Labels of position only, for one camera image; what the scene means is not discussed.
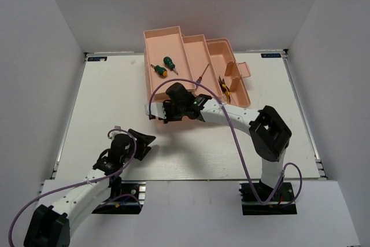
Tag blue red handled screwdriver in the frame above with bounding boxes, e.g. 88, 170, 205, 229
196, 64, 209, 89

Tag stubby green orange screwdriver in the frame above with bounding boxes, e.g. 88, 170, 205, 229
150, 64, 168, 78

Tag stubby green grey screwdriver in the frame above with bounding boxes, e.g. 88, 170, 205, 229
163, 56, 178, 75

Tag yellow long nose pliers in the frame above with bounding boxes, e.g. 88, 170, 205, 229
218, 76, 231, 104

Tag pink plastic toolbox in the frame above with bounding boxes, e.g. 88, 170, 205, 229
144, 26, 251, 108

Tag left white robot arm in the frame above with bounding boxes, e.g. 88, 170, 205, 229
24, 127, 156, 246

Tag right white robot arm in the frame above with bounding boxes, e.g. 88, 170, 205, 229
163, 82, 292, 200

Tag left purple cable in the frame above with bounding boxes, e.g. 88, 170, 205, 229
8, 126, 144, 246

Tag purple cable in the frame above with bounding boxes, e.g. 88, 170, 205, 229
8, 126, 144, 246
149, 78, 302, 207

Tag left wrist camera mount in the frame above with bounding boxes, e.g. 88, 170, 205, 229
107, 126, 124, 140

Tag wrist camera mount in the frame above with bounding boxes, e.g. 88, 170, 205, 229
107, 126, 124, 140
145, 102, 166, 120

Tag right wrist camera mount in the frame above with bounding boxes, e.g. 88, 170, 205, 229
145, 102, 166, 120

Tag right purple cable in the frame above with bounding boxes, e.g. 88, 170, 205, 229
149, 78, 302, 207

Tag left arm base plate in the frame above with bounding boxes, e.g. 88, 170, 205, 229
92, 182, 146, 215

